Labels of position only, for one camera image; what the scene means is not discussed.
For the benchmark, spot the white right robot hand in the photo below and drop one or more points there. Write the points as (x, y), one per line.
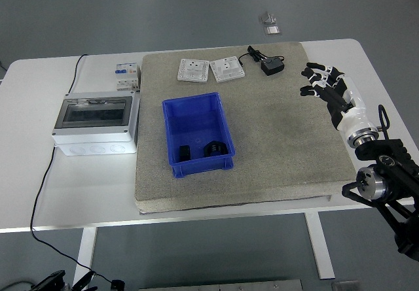
(355, 116)

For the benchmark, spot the long grey metal plate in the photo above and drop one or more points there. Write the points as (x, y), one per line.
(229, 286)

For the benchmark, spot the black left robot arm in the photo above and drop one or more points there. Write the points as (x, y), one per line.
(49, 279)

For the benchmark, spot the white table leg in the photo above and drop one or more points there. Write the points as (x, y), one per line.
(319, 245)
(84, 251)

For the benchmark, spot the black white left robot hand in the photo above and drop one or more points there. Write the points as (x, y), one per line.
(82, 281)

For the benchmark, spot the grey-brown table mat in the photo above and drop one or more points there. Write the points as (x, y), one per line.
(268, 124)

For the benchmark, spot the small grey metal plate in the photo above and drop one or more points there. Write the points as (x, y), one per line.
(345, 286)

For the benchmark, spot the grey electrical distribution box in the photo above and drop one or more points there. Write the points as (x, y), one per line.
(95, 130)

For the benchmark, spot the white wall socket panel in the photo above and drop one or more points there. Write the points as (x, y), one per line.
(193, 70)
(227, 68)

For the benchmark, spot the white blue circuit breaker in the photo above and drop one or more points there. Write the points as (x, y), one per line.
(126, 75)

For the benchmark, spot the blue plastic box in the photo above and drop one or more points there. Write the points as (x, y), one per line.
(193, 124)

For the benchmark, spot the black hex nut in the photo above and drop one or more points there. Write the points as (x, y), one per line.
(223, 147)
(184, 153)

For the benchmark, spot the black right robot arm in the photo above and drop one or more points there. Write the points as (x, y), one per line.
(393, 166)

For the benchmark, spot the metal floor socket open lid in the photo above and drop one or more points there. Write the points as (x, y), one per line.
(267, 18)

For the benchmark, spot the flat metal floor socket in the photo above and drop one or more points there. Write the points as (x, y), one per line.
(272, 30)

